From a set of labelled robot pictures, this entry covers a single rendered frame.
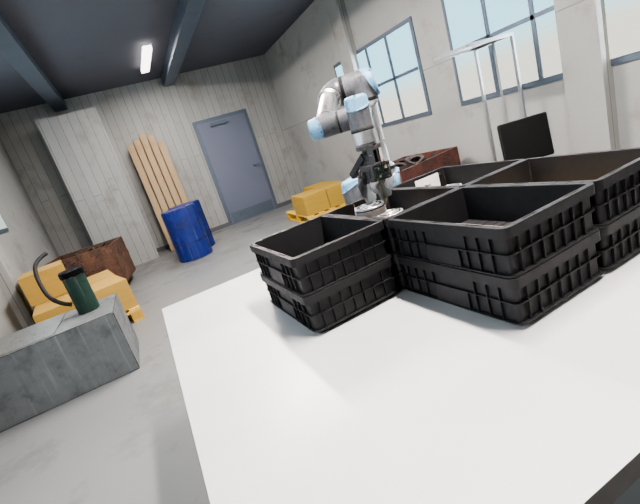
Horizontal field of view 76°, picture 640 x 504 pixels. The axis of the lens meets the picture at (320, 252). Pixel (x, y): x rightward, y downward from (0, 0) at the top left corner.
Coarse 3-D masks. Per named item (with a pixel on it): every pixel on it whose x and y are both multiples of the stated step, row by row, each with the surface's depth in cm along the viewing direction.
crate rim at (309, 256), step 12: (324, 216) 145; (336, 216) 139; (288, 228) 144; (372, 228) 113; (264, 240) 140; (336, 240) 109; (348, 240) 110; (264, 252) 123; (276, 252) 116; (312, 252) 106; (324, 252) 107; (288, 264) 106; (300, 264) 104
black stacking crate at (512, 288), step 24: (408, 264) 112; (432, 264) 103; (552, 264) 86; (576, 264) 91; (408, 288) 119; (432, 288) 109; (456, 288) 99; (480, 288) 92; (504, 288) 84; (528, 288) 85; (552, 288) 89; (576, 288) 92; (480, 312) 94; (504, 312) 89; (528, 312) 86
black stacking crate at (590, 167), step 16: (544, 160) 129; (560, 160) 125; (576, 160) 121; (592, 160) 117; (608, 160) 113; (624, 160) 109; (496, 176) 129; (512, 176) 132; (528, 176) 135; (544, 176) 132; (560, 176) 127; (576, 176) 122; (592, 176) 118; (608, 192) 93; (624, 192) 95; (608, 208) 93; (624, 208) 97
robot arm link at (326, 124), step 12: (336, 84) 165; (324, 96) 158; (336, 96) 162; (324, 108) 144; (336, 108) 151; (312, 120) 138; (324, 120) 136; (336, 120) 135; (312, 132) 138; (324, 132) 137; (336, 132) 138
